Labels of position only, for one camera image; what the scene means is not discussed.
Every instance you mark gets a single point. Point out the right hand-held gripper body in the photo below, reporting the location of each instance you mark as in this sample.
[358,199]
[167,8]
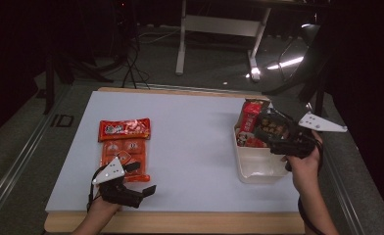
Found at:
[299,143]

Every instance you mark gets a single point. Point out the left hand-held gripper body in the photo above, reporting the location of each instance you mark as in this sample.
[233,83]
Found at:
[121,196]

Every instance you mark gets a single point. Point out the orange food packet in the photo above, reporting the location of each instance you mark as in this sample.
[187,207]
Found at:
[115,148]

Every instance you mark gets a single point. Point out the white plastic storage box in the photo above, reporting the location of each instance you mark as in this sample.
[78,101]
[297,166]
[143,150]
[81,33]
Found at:
[258,166]

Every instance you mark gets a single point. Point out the red and black food packet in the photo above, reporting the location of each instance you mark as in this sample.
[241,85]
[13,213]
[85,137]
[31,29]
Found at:
[250,119]

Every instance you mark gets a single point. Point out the gold foil packet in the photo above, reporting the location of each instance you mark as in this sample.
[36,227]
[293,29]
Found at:
[257,101]

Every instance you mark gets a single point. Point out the person's left hand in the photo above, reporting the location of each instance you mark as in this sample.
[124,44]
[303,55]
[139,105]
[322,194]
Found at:
[105,206]

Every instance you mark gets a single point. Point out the person's right hand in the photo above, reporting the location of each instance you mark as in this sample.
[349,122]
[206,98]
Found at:
[306,171]

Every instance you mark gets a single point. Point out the dark chair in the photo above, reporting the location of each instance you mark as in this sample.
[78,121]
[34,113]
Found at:
[307,62]

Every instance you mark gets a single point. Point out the black equipment stand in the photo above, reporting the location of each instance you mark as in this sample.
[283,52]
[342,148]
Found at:
[54,65]

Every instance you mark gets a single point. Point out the white metal desk frame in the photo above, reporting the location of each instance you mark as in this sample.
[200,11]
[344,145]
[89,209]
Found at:
[219,26]

